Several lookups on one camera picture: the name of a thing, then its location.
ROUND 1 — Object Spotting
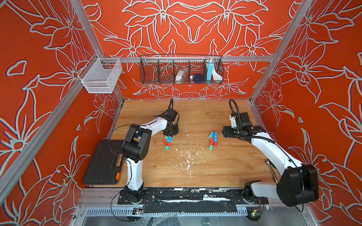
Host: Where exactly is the cluster of coloured stamps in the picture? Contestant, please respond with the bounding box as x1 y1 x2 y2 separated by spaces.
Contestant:
208 132 218 150

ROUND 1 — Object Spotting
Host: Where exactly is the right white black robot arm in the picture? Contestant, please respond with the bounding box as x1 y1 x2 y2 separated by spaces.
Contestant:
222 99 319 207

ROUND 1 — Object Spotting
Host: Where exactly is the black plastic tool case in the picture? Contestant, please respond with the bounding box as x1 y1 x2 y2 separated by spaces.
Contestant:
83 140 123 186

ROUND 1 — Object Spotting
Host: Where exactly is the white cable in basket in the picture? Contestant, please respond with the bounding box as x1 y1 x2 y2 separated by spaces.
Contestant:
212 67 223 82

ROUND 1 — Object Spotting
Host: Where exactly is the white wire mesh basket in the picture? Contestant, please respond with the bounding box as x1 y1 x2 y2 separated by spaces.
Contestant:
79 58 123 94

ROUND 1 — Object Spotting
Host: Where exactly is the black wire wall basket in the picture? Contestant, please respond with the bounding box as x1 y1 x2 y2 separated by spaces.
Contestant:
140 54 224 85

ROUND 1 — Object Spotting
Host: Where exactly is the metal spoon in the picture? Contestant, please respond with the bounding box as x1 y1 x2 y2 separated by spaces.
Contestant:
265 159 279 183

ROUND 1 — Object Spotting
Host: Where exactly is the dark blue round object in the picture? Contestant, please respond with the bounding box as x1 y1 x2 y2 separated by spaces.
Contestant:
193 73 205 84

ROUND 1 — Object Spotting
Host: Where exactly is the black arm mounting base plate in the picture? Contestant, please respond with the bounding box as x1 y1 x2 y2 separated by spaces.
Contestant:
117 187 269 216

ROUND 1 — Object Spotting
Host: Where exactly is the light blue box in basket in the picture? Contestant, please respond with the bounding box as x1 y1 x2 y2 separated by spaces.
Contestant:
206 62 214 84

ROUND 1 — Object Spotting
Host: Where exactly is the cluster of coloured stamp caps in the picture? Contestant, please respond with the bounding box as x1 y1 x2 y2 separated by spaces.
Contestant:
163 136 173 150

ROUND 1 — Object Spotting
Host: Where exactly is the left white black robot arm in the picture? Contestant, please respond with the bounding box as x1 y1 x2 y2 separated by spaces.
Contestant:
121 99 180 203

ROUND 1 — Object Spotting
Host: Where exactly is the silver pouch in basket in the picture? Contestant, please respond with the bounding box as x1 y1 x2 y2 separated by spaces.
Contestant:
175 68 188 84

